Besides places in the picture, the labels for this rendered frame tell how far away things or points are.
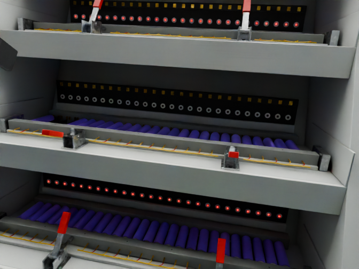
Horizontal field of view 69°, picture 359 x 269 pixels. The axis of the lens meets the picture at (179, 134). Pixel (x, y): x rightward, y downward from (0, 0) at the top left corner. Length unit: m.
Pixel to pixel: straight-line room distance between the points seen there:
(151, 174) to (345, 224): 0.28
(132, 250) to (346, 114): 0.41
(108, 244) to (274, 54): 0.43
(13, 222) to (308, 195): 0.53
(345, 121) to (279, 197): 0.15
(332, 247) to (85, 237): 0.41
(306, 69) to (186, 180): 0.25
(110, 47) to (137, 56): 0.05
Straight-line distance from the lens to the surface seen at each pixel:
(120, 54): 0.47
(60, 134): 0.44
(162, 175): 0.41
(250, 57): 0.44
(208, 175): 0.40
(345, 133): 0.45
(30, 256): 0.56
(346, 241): 0.44
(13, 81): 0.64
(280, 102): 0.57
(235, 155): 0.34
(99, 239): 0.52
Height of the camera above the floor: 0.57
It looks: 5 degrees up
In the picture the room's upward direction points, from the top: 7 degrees clockwise
